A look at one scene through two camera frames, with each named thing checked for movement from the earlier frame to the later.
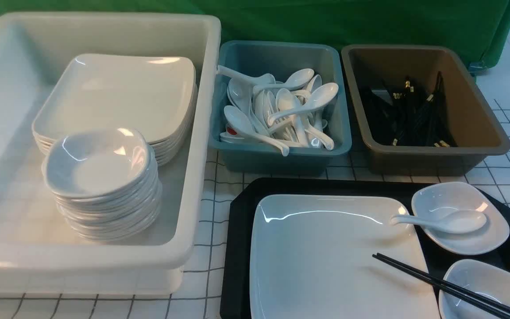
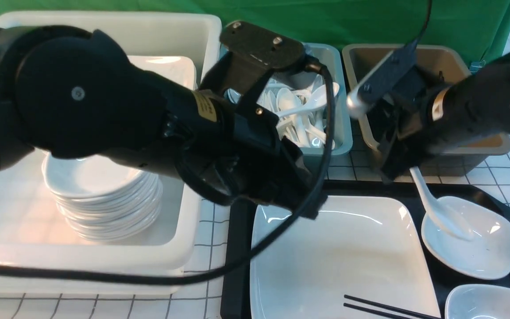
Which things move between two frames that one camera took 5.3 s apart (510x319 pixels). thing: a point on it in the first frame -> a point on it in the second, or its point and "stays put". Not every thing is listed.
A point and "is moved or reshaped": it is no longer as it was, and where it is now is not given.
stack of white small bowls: x=106 y=183 stays put
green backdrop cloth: x=484 y=27 stays put
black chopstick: x=458 y=284 -> x=391 y=307
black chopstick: x=458 y=293 -> x=373 y=311
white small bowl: x=434 y=199 -> x=490 y=253
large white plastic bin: x=18 y=239 stays put
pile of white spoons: x=281 y=114 stays put
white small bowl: x=489 y=280 is moved or reshaped
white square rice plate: x=311 y=258 stays put
